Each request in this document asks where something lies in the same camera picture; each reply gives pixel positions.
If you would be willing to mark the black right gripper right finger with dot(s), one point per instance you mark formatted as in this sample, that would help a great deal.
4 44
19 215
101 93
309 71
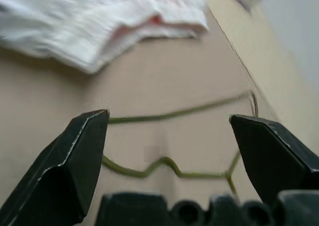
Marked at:
271 156

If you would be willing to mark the white pink shorts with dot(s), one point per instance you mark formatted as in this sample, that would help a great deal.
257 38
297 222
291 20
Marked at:
94 24

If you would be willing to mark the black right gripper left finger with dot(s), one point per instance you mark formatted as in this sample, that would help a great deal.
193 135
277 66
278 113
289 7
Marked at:
62 166

